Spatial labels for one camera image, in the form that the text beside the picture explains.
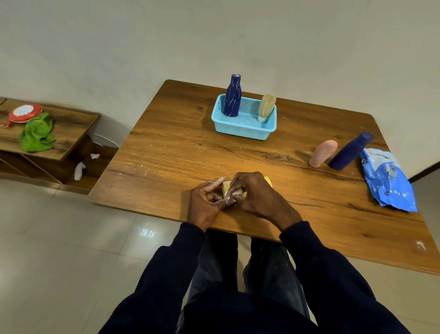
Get wooden side table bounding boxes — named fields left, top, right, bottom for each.
left=0, top=97, right=119, bottom=195

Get person's right forearm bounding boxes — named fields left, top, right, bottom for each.
left=279, top=221, right=411, bottom=334

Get dark blue ribbed bottle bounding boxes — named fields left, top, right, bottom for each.
left=224, top=74, right=242, bottom=118

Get person's legs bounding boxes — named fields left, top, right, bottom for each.
left=175, top=229, right=318, bottom=334

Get blue plastic packet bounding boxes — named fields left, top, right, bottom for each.
left=360, top=148, right=418, bottom=213

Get cream shaving brush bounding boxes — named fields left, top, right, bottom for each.
left=258, top=94, right=276, bottom=123

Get green cloth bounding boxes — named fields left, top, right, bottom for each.
left=19, top=112, right=56, bottom=153

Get light blue plastic basket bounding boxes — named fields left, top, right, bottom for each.
left=211, top=94, right=278, bottom=141

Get red round tin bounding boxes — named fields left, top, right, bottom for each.
left=8, top=103, right=43, bottom=124

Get yellow soap box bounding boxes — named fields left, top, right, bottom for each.
left=222, top=176, right=273, bottom=200

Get person's left hand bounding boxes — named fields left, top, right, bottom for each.
left=187, top=177, right=236, bottom=232

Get pink bottle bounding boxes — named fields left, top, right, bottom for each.
left=309, top=140, right=338, bottom=168

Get person's right hand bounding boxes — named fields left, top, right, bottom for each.
left=226, top=172, right=303, bottom=233

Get dark blue smooth bottle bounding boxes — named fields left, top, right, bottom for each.
left=328, top=132, right=374, bottom=171

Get person's left forearm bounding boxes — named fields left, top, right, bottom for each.
left=98, top=222, right=207, bottom=334

